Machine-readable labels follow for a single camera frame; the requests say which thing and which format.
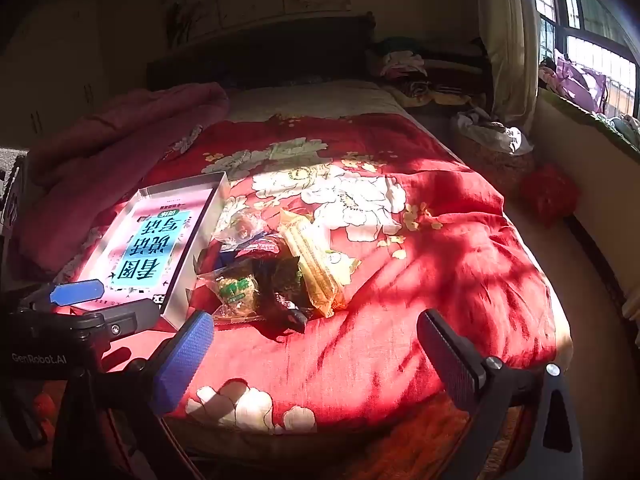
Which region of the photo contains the red floral quilt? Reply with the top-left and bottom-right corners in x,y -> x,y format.
144,114 -> 573,434

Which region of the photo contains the long orange cracker packet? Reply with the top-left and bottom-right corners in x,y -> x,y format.
278,210 -> 360,318

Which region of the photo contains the window with dark frame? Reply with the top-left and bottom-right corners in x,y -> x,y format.
535,0 -> 639,118

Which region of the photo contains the white tray box pink print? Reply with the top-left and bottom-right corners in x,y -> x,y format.
72,172 -> 230,330

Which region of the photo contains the pile of clothes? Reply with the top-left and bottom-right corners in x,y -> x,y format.
372,37 -> 490,109

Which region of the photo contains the pink folded blanket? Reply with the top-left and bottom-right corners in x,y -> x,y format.
8,82 -> 229,280

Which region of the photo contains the green clear snack packet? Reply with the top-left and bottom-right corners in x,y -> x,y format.
195,260 -> 262,325

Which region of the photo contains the dark wooden headboard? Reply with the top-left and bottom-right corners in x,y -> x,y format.
145,13 -> 375,91

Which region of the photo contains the purple cloth on sill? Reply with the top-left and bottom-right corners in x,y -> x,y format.
538,52 -> 608,114

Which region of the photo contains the red white candy packet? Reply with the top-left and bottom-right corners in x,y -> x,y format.
218,234 -> 284,264

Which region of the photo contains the cream curtain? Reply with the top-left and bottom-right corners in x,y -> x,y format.
477,0 -> 539,132

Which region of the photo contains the dark snack packet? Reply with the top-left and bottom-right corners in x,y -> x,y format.
253,257 -> 316,334

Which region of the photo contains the white crumpled cloth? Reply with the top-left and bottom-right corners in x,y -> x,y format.
452,107 -> 534,156

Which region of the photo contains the clear candy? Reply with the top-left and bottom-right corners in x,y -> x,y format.
213,210 -> 268,252

